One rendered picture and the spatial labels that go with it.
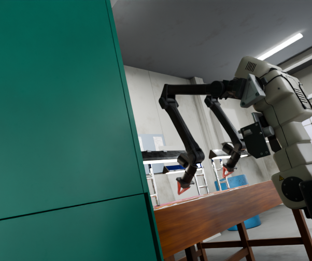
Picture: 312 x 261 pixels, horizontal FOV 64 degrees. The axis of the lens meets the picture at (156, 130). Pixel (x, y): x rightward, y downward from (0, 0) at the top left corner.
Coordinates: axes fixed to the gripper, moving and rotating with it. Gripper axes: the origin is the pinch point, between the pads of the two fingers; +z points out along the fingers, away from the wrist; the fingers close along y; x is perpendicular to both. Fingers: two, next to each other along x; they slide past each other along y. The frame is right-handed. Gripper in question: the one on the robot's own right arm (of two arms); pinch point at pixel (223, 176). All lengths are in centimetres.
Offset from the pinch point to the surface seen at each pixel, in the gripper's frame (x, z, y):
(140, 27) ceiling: -282, -68, -108
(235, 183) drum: -89, 113, -284
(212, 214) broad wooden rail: 20.7, 3.9, 39.7
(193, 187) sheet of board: -128, 147, -225
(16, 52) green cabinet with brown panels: -29, -42, 129
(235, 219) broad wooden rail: 26.2, 8.3, 19.5
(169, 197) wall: -143, 175, -192
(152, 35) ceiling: -286, -64, -139
